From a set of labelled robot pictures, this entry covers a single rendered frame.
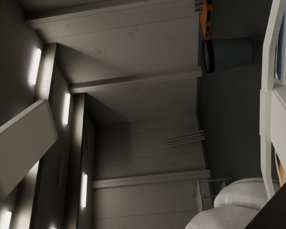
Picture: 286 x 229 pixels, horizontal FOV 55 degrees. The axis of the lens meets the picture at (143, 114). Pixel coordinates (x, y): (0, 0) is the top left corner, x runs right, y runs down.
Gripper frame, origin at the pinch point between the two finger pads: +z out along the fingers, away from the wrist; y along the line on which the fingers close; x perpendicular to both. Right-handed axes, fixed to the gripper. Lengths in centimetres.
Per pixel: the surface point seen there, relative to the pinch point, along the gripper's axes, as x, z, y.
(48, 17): 11, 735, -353
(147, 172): -649, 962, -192
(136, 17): -22, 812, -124
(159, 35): -87, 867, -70
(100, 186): -660, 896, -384
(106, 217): -754, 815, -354
